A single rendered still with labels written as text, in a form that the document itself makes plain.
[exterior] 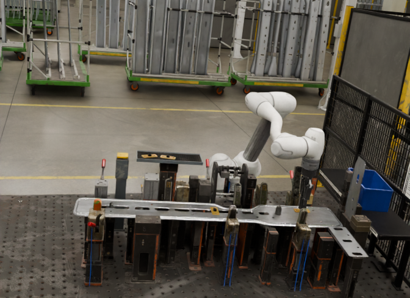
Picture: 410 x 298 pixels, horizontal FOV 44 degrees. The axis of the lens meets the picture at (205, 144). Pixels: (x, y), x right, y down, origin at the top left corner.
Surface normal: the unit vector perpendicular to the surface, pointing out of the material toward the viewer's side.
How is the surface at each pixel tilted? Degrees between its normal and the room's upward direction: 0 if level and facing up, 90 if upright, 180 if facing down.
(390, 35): 89
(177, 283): 0
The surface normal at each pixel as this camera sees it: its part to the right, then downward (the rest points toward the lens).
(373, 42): -0.96, -0.04
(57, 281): 0.11, -0.94
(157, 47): 0.18, 0.27
